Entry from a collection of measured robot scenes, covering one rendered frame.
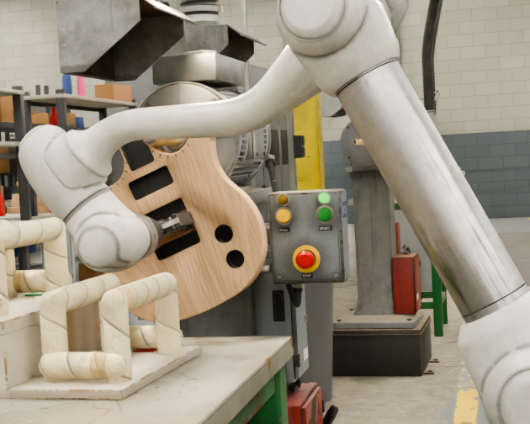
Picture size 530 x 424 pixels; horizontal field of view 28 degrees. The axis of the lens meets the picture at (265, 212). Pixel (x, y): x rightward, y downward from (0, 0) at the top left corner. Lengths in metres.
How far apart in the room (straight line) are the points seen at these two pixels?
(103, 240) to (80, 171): 0.13
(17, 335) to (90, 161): 0.57
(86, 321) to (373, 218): 4.34
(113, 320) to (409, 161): 0.48
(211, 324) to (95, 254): 0.80
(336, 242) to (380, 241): 3.49
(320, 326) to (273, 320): 2.55
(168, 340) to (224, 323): 1.10
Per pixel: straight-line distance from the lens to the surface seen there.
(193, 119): 1.76
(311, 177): 9.55
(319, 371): 5.11
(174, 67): 2.41
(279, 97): 1.71
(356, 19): 1.47
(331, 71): 1.49
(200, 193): 2.15
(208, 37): 2.72
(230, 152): 2.33
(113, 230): 1.77
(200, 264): 2.16
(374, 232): 5.76
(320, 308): 5.05
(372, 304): 5.80
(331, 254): 2.27
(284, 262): 2.29
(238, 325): 2.51
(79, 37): 2.13
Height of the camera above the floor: 1.20
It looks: 3 degrees down
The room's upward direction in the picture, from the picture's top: 3 degrees counter-clockwise
